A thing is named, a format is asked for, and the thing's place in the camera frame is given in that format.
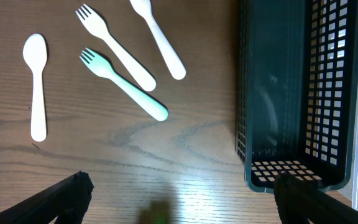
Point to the white plastic fork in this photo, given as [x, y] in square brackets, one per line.
[97, 27]
[172, 60]

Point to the black plastic basket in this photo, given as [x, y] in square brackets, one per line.
[297, 91]

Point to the mint green plastic fork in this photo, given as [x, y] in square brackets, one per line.
[102, 68]

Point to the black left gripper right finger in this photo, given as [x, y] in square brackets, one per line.
[302, 202]

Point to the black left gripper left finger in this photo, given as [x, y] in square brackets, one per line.
[65, 202]

